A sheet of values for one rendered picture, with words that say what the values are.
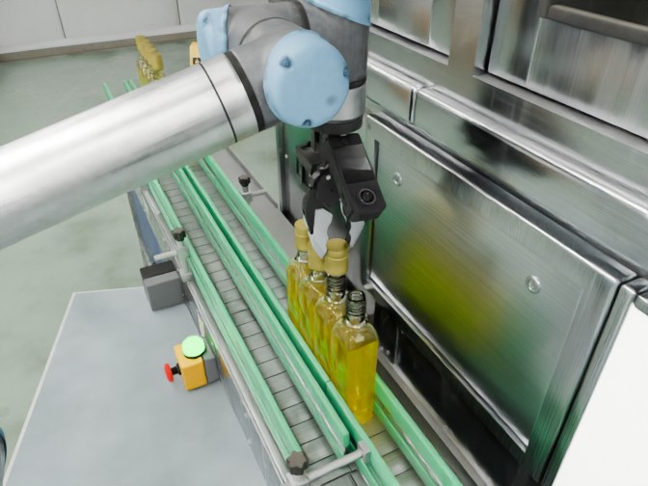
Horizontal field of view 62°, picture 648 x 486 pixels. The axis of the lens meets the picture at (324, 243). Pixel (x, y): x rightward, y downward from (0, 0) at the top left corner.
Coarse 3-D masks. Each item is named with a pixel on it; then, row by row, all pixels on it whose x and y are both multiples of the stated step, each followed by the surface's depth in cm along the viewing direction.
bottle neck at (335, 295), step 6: (330, 276) 80; (336, 276) 83; (342, 276) 80; (330, 282) 81; (336, 282) 80; (342, 282) 81; (330, 288) 81; (336, 288) 81; (342, 288) 81; (330, 294) 82; (336, 294) 82; (342, 294) 82; (330, 300) 83; (336, 300) 82; (342, 300) 83
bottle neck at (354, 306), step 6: (348, 294) 77; (354, 294) 78; (360, 294) 78; (348, 300) 76; (354, 300) 76; (360, 300) 76; (348, 306) 77; (354, 306) 76; (360, 306) 76; (348, 312) 77; (354, 312) 77; (360, 312) 77; (348, 318) 78; (354, 318) 77; (360, 318) 78; (348, 324) 79; (354, 324) 78; (360, 324) 78
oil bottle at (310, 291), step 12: (300, 288) 89; (312, 288) 86; (324, 288) 87; (300, 300) 91; (312, 300) 86; (300, 312) 93; (312, 312) 88; (300, 324) 95; (312, 324) 89; (312, 336) 91; (312, 348) 93
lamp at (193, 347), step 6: (192, 336) 111; (186, 342) 109; (192, 342) 109; (198, 342) 109; (186, 348) 108; (192, 348) 108; (198, 348) 109; (204, 348) 111; (186, 354) 109; (192, 354) 108; (198, 354) 109
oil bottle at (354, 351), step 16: (368, 320) 80; (336, 336) 80; (352, 336) 78; (368, 336) 79; (336, 352) 82; (352, 352) 78; (368, 352) 80; (336, 368) 84; (352, 368) 81; (368, 368) 83; (336, 384) 86; (352, 384) 83; (368, 384) 85; (352, 400) 85; (368, 400) 87; (368, 416) 90
